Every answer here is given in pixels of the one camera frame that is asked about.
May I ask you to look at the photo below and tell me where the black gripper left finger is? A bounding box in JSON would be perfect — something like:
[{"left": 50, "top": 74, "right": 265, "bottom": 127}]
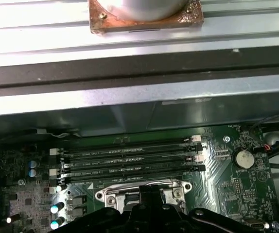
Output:
[{"left": 66, "top": 185, "right": 152, "bottom": 233}]

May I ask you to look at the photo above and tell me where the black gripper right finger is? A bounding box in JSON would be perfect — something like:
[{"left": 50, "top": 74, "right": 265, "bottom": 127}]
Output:
[{"left": 151, "top": 185, "right": 256, "bottom": 233}]

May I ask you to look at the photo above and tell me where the metal socket cover frame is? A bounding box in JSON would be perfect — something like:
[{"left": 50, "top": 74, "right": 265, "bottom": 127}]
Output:
[{"left": 105, "top": 185, "right": 188, "bottom": 214}]

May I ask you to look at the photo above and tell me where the CPU socket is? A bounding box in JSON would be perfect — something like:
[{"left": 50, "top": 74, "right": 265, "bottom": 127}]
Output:
[{"left": 94, "top": 179, "right": 194, "bottom": 216}]

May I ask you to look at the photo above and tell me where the green motherboard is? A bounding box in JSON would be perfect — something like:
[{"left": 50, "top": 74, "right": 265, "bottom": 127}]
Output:
[{"left": 0, "top": 125, "right": 279, "bottom": 233}]

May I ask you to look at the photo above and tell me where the round silver coin battery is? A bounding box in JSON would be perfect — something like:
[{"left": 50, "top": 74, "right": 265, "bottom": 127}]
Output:
[{"left": 233, "top": 148, "right": 255, "bottom": 169}]

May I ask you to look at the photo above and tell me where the black and silver PC case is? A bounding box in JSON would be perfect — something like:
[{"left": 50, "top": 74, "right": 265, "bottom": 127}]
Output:
[{"left": 0, "top": 46, "right": 279, "bottom": 233}]

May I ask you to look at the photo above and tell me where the silver internal USB port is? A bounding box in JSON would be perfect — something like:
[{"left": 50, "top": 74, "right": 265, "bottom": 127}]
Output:
[{"left": 248, "top": 219, "right": 264, "bottom": 231}]

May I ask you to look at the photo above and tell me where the square brown base plate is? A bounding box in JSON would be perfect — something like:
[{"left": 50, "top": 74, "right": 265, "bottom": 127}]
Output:
[{"left": 88, "top": 0, "right": 205, "bottom": 36}]

